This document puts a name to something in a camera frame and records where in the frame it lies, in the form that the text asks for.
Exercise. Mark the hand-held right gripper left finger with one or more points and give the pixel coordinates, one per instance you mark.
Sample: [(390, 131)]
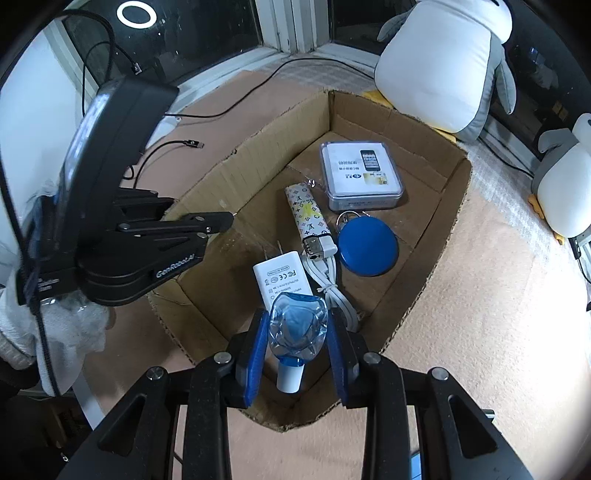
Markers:
[(254, 360)]

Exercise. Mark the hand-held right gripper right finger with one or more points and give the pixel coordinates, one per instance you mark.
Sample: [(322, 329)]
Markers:
[(339, 364)]

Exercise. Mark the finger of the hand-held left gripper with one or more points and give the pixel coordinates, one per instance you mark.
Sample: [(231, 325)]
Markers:
[(184, 221), (143, 203)]

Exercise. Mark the clear blue small bottle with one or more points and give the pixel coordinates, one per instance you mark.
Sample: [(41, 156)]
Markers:
[(295, 332)]

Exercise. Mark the cardboard box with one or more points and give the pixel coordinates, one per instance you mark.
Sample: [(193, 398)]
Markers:
[(258, 184)]

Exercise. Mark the white power adapter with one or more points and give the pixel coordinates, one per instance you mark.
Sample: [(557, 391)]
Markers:
[(281, 281)]

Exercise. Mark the patterned white lighter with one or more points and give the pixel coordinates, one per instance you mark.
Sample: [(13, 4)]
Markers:
[(304, 207)]

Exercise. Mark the blue round disc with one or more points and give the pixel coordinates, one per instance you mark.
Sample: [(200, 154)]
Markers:
[(369, 247)]

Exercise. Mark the grey tin box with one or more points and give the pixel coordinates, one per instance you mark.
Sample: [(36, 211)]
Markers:
[(360, 170)]

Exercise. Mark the person's left hand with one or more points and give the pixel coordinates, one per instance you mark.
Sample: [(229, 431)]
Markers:
[(74, 341)]

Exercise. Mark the checked cloth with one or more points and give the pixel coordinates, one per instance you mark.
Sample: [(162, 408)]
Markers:
[(323, 74)]

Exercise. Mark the small penguin plush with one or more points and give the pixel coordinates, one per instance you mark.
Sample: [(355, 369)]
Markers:
[(568, 194)]

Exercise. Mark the large penguin plush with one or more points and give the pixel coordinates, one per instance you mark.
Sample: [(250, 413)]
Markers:
[(438, 69)]

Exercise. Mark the white window frame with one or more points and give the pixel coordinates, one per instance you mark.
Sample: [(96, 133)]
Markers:
[(286, 23)]

